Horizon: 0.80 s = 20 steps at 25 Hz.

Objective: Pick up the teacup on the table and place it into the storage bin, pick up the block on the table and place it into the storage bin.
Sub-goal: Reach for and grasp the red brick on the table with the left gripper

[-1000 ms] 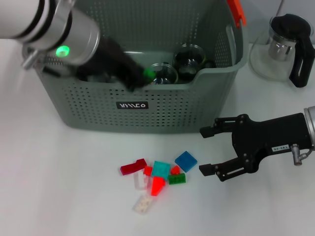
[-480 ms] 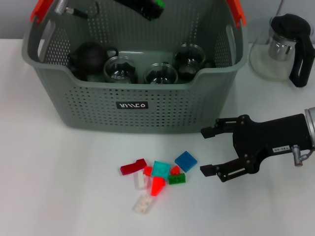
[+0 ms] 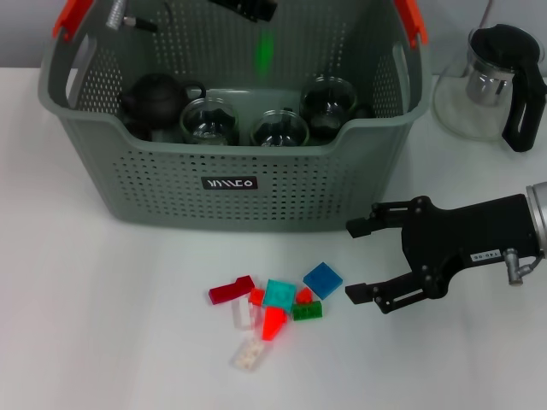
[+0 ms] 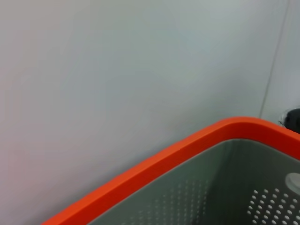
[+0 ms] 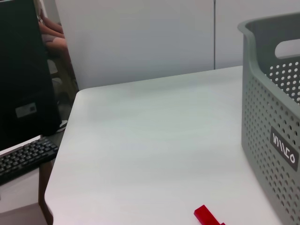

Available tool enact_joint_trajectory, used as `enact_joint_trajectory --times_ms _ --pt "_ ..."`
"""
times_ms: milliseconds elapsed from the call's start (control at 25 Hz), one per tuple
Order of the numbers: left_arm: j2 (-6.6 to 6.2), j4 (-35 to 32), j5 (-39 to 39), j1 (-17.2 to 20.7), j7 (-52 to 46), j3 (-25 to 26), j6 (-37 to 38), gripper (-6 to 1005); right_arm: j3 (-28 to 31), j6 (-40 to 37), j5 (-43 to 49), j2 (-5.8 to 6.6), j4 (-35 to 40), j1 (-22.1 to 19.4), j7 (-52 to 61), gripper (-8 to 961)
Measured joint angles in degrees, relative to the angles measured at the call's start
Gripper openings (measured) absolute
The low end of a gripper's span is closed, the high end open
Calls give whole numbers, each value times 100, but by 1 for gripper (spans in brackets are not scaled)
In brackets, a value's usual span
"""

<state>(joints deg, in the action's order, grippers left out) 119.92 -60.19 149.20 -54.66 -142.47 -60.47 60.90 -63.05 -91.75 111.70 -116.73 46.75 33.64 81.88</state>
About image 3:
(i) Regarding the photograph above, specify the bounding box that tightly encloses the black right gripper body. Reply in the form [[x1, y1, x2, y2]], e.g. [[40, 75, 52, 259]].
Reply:
[[401, 194, 538, 300]]

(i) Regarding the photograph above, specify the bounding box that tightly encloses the green toy brick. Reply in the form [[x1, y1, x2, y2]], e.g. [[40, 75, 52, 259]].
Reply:
[[291, 300, 324, 322], [255, 28, 275, 83]]

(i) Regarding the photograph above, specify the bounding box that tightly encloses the white toy brick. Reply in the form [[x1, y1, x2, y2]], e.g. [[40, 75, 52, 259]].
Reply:
[[231, 298, 257, 331]]

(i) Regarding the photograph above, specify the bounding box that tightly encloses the glass teacup with black base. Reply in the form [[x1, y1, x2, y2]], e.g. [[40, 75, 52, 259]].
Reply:
[[179, 97, 240, 147], [298, 75, 376, 140], [250, 107, 309, 147]]

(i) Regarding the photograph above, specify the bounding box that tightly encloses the dark red toy brick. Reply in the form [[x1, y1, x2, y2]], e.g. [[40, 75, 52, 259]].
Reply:
[[209, 276, 254, 305]]

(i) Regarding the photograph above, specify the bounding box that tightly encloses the grey perforated storage basket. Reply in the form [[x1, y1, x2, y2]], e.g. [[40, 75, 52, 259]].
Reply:
[[38, 0, 431, 234]]

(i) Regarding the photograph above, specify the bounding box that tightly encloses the blue toy plate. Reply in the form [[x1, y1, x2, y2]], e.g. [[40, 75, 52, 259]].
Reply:
[[303, 261, 344, 301]]

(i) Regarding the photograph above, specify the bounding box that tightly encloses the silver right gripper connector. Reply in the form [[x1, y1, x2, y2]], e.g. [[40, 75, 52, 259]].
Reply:
[[503, 249, 525, 286]]

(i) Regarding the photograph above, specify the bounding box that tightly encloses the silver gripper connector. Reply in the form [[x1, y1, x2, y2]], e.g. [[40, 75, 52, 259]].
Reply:
[[105, 0, 129, 29], [503, 249, 525, 286]]

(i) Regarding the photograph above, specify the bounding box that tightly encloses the teal toy plate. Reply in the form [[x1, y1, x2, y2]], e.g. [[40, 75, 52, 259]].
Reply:
[[262, 278, 297, 311]]

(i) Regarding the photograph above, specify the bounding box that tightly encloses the orange sloped toy brick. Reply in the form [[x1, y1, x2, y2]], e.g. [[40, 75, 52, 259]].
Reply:
[[260, 307, 288, 342]]

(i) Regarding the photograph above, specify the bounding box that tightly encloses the clear beige toy brick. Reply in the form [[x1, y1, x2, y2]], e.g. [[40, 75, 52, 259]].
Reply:
[[230, 339, 267, 373]]

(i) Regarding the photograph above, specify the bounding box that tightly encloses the black clay teapot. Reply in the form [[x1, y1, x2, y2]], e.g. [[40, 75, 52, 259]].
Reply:
[[117, 72, 208, 130]]

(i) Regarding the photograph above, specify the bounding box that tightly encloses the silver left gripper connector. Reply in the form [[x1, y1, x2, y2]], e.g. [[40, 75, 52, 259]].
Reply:
[[105, 0, 129, 29]]

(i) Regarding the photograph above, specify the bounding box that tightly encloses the black brand label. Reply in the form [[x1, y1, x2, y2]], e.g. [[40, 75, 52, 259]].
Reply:
[[200, 176, 259, 191]]

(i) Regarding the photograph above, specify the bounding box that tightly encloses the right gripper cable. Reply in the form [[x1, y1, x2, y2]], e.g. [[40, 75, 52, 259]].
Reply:
[[519, 255, 547, 275]]

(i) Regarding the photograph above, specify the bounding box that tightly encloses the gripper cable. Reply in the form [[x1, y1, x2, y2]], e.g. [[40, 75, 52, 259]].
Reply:
[[519, 255, 547, 275], [123, 0, 173, 33]]

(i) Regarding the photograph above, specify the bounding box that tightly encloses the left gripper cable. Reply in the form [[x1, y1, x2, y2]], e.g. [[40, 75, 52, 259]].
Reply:
[[123, 0, 173, 33]]

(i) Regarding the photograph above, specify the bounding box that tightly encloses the glass kettle with black handle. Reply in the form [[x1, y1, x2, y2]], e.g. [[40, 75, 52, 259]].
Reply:
[[432, 23, 547, 154]]

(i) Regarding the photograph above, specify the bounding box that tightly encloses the orange basket handle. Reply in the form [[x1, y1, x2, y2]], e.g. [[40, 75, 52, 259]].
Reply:
[[51, 0, 96, 43], [391, 0, 429, 48]]

